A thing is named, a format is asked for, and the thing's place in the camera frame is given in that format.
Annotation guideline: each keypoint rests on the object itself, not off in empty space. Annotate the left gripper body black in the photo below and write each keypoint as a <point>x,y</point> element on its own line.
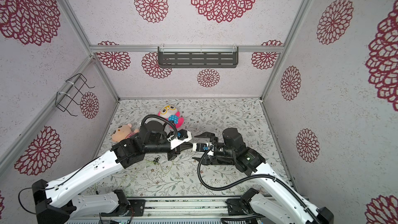
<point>174,152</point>

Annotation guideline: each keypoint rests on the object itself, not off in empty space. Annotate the pink owl plush toy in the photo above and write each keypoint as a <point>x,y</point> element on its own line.
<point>172,114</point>

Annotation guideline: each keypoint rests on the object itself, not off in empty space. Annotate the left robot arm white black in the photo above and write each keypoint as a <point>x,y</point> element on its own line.
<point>59,200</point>

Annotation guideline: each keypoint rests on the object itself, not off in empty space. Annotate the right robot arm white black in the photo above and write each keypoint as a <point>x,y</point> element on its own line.
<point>288,207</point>

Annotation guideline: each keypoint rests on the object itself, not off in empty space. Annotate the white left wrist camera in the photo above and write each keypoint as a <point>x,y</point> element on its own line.
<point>182,137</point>

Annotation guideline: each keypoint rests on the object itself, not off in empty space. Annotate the grey wall shelf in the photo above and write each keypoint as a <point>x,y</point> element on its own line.
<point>198,58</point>

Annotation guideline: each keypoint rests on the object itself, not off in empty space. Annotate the bear plush toy blue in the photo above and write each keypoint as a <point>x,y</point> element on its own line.
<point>123,132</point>

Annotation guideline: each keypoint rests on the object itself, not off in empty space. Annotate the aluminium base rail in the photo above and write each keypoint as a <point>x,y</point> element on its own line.
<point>193,210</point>

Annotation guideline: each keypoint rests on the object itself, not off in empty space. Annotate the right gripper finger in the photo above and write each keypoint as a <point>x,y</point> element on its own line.
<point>206,135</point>
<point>198,159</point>

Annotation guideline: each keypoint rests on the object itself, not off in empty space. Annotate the black wire wall rack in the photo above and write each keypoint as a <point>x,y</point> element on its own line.
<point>64,99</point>

